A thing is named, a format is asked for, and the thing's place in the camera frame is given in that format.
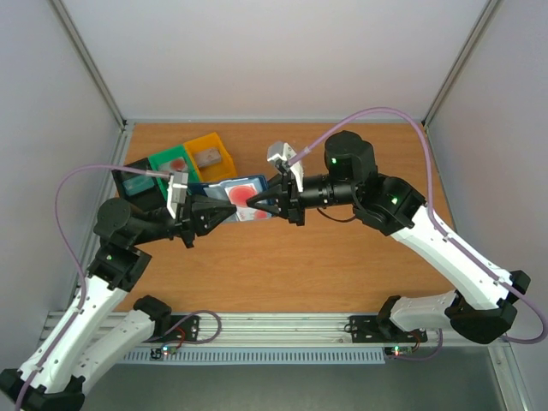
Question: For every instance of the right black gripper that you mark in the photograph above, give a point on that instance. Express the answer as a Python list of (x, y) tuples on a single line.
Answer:
[(292, 201)]

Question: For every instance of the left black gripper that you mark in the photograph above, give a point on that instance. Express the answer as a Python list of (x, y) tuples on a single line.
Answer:
[(188, 224)]

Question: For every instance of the blue card holder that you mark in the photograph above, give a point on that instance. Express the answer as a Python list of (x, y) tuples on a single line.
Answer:
[(216, 189)]

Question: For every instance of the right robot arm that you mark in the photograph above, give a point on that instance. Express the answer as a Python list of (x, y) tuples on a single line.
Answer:
[(480, 308)]

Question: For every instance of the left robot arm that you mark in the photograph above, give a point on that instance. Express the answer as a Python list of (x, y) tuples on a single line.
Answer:
[(70, 361)]

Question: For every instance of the red white card in bin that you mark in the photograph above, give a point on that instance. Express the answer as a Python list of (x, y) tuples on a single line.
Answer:
[(178, 164)]

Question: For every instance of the card in yellow bin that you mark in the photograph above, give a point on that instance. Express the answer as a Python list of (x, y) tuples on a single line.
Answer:
[(208, 157)]

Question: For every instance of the teal card in black bin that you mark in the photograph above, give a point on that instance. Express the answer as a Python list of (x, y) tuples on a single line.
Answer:
[(137, 185)]

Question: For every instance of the yellow plastic bin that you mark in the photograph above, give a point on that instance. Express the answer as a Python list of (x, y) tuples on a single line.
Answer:
[(225, 170)]

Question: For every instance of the black plastic bin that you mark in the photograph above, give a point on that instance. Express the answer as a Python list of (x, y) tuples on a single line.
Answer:
[(150, 200)]

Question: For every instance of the green plastic bin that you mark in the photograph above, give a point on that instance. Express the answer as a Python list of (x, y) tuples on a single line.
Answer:
[(173, 152)]

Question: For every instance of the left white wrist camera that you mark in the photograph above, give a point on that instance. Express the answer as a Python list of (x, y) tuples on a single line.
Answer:
[(176, 192)]

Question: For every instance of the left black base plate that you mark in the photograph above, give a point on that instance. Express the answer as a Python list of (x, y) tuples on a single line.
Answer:
[(174, 328)]

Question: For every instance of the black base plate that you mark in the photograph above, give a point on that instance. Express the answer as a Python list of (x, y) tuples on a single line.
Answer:
[(174, 328), (369, 329)]

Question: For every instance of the aluminium front rail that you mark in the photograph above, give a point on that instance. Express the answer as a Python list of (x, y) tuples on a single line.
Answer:
[(281, 330)]

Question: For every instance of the grey slotted cable duct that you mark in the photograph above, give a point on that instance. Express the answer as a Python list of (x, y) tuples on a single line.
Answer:
[(255, 356)]

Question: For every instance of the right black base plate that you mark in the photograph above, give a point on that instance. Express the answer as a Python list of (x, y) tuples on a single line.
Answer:
[(369, 329)]

